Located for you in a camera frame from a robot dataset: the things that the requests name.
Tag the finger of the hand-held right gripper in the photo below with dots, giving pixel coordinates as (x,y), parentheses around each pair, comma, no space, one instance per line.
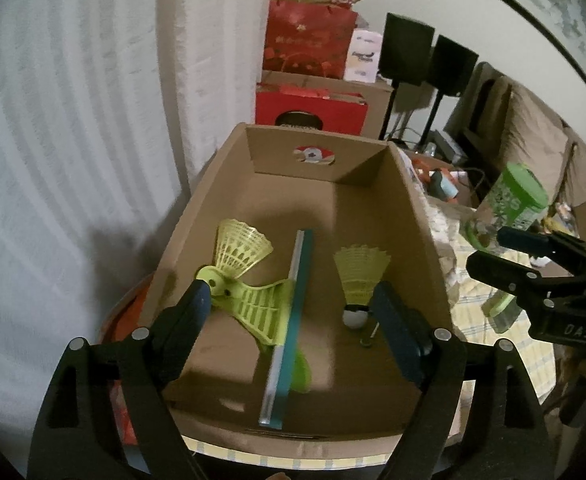
(493,270)
(528,240)

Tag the green plastic clip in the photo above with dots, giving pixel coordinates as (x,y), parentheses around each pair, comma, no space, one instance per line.
(258,305)

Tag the white pink carton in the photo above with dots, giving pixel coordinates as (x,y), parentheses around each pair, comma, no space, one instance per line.
(363,57)

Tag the red plastic item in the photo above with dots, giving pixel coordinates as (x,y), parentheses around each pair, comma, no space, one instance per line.
(123,410)

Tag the large brown cardboard box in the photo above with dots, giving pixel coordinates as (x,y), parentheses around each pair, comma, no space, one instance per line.
(378,110)

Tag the green lidded jar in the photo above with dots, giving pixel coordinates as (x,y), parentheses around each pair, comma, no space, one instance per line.
(513,200)

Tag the red patterned gift bag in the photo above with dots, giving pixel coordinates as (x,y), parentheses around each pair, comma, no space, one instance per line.
(303,35)

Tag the teal silver bar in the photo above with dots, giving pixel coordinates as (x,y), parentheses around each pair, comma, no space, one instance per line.
(285,340)

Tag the black speaker stand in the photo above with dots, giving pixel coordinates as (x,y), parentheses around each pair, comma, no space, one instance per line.
(392,110)
(433,115)

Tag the large brown cushion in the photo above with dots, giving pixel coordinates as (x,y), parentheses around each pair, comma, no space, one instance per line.
(533,135)

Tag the pale green plastic piece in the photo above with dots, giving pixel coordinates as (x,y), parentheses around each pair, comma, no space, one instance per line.
(500,312)

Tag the white floral cloth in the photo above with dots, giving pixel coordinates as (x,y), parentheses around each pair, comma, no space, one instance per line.
(443,240)

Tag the yellow-green plastic shuttlecock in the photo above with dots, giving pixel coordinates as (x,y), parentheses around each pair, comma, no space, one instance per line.
(238,250)

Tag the yellow shuttlecock white cork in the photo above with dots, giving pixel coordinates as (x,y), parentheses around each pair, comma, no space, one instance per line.
(360,270)

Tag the orange teal toy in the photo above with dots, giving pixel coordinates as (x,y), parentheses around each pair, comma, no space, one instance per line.
(445,185)

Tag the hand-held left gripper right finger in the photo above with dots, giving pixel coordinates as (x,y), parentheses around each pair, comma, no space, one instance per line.
(393,320)

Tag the small cardboard box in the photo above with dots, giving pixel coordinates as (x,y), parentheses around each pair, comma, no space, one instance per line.
(468,195)

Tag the red collection box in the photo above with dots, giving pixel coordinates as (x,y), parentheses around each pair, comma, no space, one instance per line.
(273,107)

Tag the framed wall painting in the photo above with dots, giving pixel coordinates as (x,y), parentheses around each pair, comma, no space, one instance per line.
(563,0)

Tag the black audio device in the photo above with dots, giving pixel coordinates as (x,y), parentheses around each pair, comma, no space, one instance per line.
(448,142)

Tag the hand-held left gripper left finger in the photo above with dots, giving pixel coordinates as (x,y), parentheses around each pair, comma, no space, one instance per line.
(200,305)

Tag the brown sofa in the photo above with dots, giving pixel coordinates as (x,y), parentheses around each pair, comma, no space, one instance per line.
(473,100)

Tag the small brown cushion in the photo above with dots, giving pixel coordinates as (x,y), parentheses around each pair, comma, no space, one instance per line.
(580,175)

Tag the white curtain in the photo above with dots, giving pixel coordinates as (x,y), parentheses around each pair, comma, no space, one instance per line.
(73,135)

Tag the black speaker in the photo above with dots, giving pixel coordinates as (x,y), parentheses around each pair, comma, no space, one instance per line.
(405,47)
(453,65)

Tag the yellow checkered tablecloth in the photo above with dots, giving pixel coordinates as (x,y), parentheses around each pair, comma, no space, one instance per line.
(478,320)

